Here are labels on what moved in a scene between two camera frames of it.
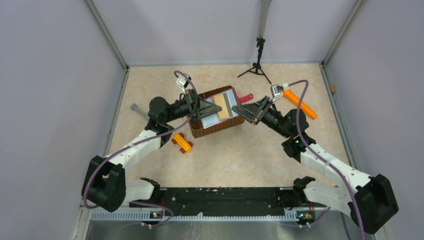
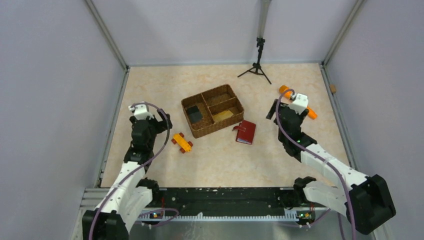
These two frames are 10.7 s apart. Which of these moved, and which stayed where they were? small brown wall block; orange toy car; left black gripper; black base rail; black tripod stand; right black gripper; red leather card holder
Moved: right black gripper; red leather card holder; left black gripper
Stayed: black tripod stand; black base rail; orange toy car; small brown wall block
